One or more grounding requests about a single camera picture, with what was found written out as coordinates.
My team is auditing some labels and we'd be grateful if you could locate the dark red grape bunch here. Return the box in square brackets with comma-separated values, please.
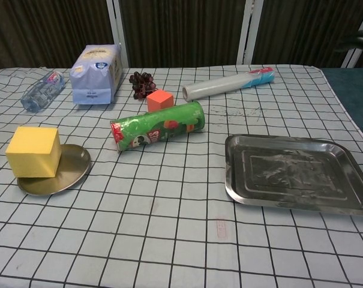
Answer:
[129, 71, 157, 101]

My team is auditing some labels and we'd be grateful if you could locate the checked white tablecloth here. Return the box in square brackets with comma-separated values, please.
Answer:
[0, 65, 363, 288]

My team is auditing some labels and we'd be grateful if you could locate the round metal plate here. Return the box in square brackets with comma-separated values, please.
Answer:
[16, 143, 92, 196]

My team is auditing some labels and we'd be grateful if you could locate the dark teal table pad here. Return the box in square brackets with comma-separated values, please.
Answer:
[320, 67, 363, 134]

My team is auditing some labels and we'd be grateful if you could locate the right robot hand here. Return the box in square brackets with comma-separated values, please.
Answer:
[334, 28, 363, 52]

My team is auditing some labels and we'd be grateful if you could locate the orange foam cube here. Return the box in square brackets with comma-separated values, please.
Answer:
[146, 89, 174, 113]

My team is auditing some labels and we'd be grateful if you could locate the green chips can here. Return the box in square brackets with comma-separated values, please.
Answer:
[110, 100, 206, 154]

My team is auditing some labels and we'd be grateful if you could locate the clear plastic water bottle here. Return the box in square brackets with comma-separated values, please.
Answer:
[20, 71, 65, 113]

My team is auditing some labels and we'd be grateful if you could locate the cling film roll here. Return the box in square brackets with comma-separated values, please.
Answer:
[182, 66, 275, 103]

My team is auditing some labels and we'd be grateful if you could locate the white screen frame post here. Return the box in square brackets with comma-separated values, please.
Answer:
[236, 0, 265, 65]
[106, 0, 130, 68]
[341, 8, 363, 68]

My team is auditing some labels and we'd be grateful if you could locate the rectangular steel tray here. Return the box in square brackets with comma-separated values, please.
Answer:
[224, 134, 363, 217]

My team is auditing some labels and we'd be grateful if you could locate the light blue paper bag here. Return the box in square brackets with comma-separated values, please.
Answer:
[69, 44, 124, 105]

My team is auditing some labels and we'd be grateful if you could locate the yellow foam cube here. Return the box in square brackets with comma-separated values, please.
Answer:
[5, 125, 62, 179]

